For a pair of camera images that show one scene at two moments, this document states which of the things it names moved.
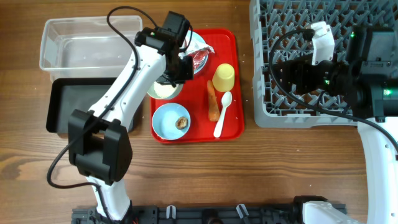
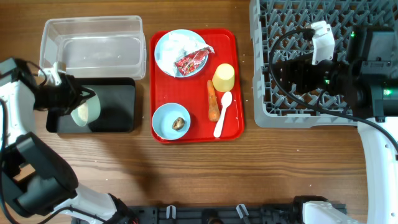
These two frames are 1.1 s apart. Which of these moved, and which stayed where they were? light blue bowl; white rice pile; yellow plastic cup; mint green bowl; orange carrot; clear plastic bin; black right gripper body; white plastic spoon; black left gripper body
Moved: black left gripper body; mint green bowl; white rice pile
Stayed: clear plastic bin; yellow plastic cup; white plastic spoon; light blue bowl; black right gripper body; orange carrot
